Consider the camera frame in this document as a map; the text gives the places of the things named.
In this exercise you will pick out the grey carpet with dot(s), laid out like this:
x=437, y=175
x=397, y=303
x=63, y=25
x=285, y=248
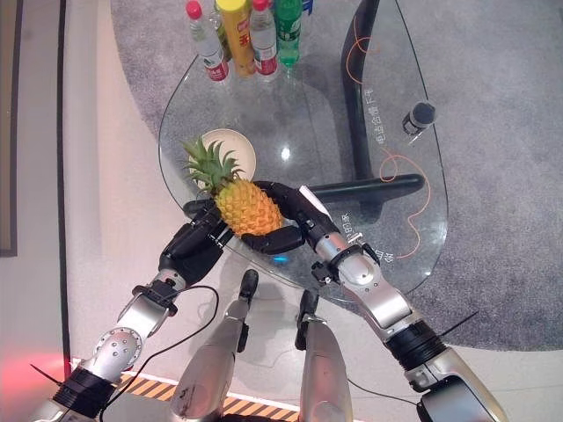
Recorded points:
x=492, y=176

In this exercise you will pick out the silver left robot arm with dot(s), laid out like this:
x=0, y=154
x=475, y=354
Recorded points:
x=136, y=314

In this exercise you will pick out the yellow drink bottle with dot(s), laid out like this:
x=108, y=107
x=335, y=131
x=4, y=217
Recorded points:
x=239, y=39

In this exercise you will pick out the small black capped jar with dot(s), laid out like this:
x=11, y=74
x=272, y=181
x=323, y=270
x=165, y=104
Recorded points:
x=418, y=118

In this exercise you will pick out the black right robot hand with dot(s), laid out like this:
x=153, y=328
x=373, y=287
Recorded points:
x=272, y=242

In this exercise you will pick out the silver robot leg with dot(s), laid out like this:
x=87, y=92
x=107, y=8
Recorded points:
x=323, y=365
x=211, y=351

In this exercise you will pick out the silver left robot leg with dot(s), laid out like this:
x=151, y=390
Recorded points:
x=211, y=351

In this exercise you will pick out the clear water bottle red cap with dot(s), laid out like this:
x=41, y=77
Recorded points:
x=265, y=44
x=211, y=48

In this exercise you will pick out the cream round plate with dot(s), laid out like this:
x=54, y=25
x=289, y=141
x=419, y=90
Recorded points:
x=239, y=147

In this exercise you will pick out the green soda bottle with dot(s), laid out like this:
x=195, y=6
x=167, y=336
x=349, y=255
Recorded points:
x=288, y=31

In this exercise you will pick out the yellow pineapple with green crown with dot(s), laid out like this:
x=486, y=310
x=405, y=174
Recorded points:
x=250, y=206

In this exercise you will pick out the black table frame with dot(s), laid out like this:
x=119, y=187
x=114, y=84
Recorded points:
x=358, y=110

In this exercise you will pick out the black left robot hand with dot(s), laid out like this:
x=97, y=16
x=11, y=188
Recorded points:
x=189, y=246

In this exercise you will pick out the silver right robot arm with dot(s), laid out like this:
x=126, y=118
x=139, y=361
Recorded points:
x=378, y=290

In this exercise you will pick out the silver right robot leg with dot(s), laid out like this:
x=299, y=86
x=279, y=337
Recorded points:
x=323, y=365

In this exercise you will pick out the yellow black hazard tape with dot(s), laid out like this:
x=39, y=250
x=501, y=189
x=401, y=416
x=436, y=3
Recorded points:
x=145, y=387

